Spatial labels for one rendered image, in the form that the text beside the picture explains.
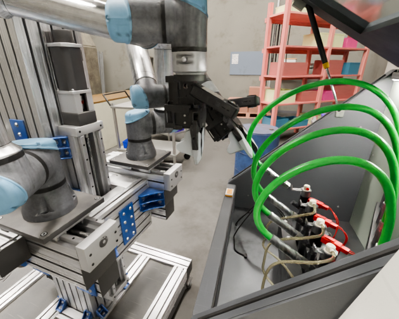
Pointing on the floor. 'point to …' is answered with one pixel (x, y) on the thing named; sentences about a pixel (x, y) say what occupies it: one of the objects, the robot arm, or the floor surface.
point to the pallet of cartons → (250, 107)
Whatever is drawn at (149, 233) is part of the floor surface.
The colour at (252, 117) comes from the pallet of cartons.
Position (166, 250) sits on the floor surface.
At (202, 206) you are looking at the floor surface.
